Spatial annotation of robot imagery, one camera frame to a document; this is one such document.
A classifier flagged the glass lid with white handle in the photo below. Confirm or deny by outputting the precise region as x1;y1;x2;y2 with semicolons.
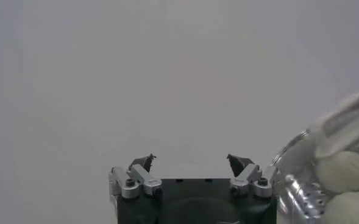
270;91;359;224

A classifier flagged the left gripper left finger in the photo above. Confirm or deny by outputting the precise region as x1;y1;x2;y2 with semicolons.
108;153;163;200

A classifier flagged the stainless steel steamer basket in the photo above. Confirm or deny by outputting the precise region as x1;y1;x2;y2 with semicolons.
276;173;331;224

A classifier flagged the white steamed baozi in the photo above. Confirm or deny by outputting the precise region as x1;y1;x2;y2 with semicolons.
315;150;359;194
324;191;359;224

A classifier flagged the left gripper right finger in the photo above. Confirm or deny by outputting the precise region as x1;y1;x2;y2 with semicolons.
226;153;280;198

